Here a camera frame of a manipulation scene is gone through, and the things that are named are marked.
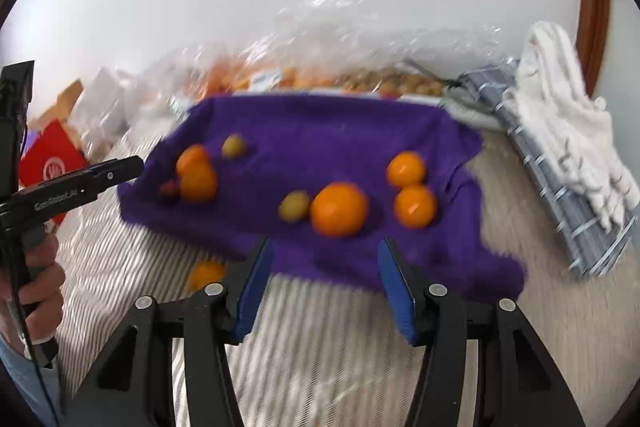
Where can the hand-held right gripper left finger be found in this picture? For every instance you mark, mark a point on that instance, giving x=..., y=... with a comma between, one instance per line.
x=255, y=292

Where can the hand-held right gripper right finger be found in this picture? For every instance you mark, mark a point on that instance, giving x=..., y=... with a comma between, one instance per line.
x=397, y=292

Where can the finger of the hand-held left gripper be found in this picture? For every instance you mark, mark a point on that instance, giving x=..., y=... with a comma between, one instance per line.
x=117, y=169

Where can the small glossy tangerine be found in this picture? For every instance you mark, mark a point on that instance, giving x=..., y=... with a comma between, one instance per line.
x=200, y=184
x=190, y=155
x=206, y=275
x=415, y=207

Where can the small red cherry tomato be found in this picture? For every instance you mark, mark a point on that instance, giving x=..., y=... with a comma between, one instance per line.
x=169, y=189

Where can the yellow-green cherry tomato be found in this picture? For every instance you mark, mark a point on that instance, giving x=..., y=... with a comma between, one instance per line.
x=294, y=206

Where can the large orange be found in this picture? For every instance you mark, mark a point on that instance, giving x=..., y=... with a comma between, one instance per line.
x=339, y=209

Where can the small olive-yellow cherry tomato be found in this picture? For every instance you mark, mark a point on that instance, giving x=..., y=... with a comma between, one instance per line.
x=233, y=146

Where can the dimpled orange mandarin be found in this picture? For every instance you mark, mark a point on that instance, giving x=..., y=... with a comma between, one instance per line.
x=406, y=169

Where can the purple towel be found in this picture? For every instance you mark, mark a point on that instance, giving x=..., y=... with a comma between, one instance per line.
x=325, y=142

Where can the person's left hand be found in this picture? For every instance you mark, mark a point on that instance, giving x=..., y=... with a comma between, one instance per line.
x=45, y=287

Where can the red paper bag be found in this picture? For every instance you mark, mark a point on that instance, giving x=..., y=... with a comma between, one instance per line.
x=55, y=152

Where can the translucent white plastic bag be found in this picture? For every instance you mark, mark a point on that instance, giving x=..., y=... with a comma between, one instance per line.
x=100, y=102

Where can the cardboard box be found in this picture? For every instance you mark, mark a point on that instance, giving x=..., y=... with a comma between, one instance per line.
x=65, y=102

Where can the pile of bagged oranges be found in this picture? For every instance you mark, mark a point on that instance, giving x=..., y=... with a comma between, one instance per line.
x=225, y=79

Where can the beige bed sheet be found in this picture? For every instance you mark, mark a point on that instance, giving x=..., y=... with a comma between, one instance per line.
x=550, y=332

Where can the grey striped cloth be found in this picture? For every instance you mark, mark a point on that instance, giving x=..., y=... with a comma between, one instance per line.
x=560, y=217

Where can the pile of tan longans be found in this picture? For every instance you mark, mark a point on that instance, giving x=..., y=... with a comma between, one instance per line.
x=395, y=83

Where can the white knitted cloth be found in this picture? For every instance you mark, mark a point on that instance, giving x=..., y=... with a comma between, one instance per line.
x=560, y=107

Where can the crumpled clear plastic bag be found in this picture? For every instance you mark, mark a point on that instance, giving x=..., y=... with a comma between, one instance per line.
x=350, y=22

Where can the brown wooden curved frame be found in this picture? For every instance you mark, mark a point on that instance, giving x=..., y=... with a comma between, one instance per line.
x=595, y=7

